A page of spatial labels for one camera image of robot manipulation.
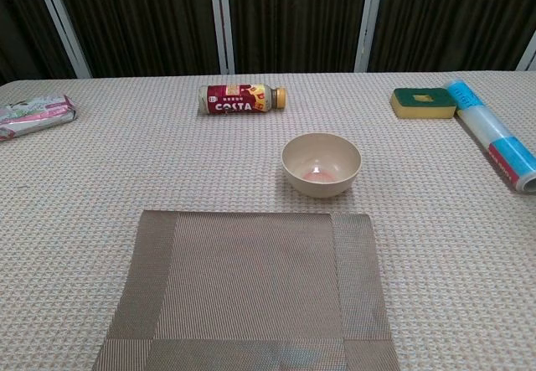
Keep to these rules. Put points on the beige plastic bowl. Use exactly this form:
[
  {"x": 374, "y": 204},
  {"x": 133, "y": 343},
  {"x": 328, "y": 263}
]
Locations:
[{"x": 310, "y": 153}]

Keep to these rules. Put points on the brown woven placemat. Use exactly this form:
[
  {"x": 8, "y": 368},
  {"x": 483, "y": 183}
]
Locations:
[{"x": 251, "y": 283}]

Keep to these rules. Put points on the Costa coffee bottle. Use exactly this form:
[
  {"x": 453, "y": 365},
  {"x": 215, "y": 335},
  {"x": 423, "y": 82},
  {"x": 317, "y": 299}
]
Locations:
[{"x": 234, "y": 101}]

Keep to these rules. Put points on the beige woven tablecloth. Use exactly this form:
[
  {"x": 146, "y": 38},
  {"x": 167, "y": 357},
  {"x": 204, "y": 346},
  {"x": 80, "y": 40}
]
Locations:
[{"x": 125, "y": 157}]

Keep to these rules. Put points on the dark pleated screen panel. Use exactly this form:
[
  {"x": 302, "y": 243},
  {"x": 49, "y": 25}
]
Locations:
[
  {"x": 138, "y": 19},
  {"x": 293, "y": 19},
  {"x": 452, "y": 15},
  {"x": 21, "y": 23}
]

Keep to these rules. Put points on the green and yellow sponge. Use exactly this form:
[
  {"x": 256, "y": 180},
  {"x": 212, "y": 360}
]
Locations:
[{"x": 419, "y": 111}]

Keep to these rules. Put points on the clear bag roll blue label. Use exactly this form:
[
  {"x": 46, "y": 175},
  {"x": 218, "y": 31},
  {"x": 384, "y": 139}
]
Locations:
[{"x": 481, "y": 124}]

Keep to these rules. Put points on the floral pink tissue pack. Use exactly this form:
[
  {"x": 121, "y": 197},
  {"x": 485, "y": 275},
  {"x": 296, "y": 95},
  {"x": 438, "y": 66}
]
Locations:
[{"x": 37, "y": 117}]

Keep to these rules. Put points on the white screen frame post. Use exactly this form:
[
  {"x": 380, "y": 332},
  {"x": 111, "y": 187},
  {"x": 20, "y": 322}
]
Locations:
[
  {"x": 221, "y": 32},
  {"x": 63, "y": 23},
  {"x": 369, "y": 23},
  {"x": 528, "y": 57}
]

